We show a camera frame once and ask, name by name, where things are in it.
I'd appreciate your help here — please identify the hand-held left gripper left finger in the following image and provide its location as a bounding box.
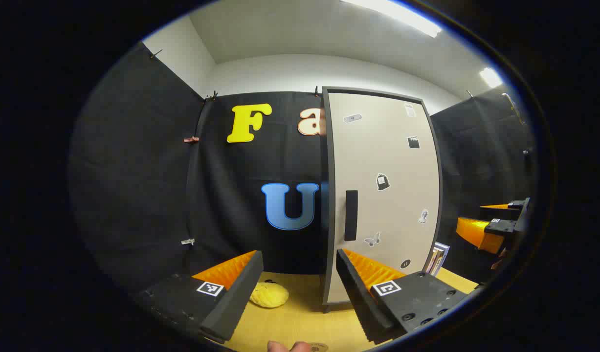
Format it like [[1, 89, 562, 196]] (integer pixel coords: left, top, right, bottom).
[[135, 250, 264, 344]]

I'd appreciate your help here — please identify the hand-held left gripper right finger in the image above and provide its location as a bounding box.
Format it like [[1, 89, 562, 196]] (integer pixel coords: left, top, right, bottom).
[[335, 248, 476, 345]]

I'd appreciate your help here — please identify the beige cabinet door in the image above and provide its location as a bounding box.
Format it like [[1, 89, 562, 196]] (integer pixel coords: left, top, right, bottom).
[[328, 92, 441, 305]]

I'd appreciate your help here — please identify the grey cabinet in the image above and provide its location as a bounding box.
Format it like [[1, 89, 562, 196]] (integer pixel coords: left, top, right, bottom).
[[321, 87, 444, 313]]

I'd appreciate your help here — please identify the yellow round soft toy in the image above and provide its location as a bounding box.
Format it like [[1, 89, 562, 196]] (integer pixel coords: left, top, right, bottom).
[[249, 282, 290, 309]]

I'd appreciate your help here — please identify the white spine book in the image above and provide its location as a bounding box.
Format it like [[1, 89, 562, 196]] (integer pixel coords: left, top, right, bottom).
[[431, 244, 444, 277]]

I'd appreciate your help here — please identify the small ceiling light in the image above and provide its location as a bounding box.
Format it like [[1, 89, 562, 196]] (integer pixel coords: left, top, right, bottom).
[[478, 67, 504, 89]]

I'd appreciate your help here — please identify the black backdrop cloth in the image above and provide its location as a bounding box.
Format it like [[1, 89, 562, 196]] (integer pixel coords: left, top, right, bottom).
[[67, 42, 537, 294]]

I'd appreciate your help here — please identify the long ceiling light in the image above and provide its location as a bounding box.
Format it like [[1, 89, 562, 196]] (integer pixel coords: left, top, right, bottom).
[[339, 0, 443, 39]]

